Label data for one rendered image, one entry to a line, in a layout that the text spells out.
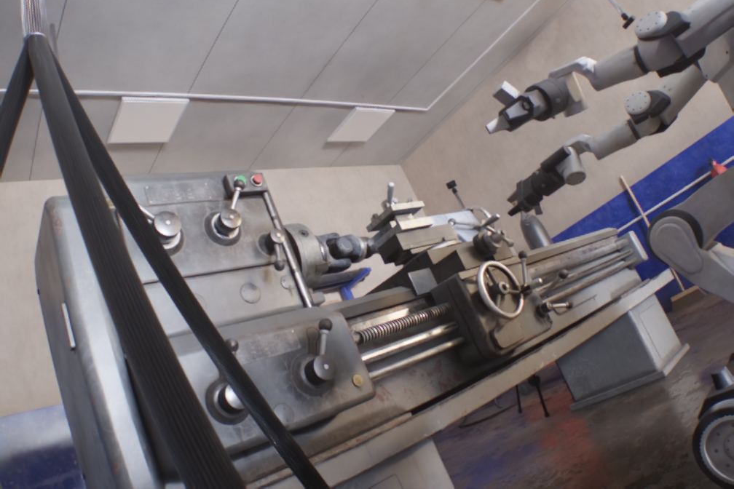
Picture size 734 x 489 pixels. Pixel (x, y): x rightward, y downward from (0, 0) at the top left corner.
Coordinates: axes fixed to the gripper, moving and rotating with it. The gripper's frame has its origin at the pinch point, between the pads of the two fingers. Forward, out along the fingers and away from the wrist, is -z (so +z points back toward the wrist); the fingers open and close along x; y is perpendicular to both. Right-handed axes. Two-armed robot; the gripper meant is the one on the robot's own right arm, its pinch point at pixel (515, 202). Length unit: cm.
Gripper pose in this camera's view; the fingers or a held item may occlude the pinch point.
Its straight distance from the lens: 172.5
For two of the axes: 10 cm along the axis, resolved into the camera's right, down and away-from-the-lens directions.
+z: 5.4, -5.2, -6.7
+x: 1.8, -7.0, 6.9
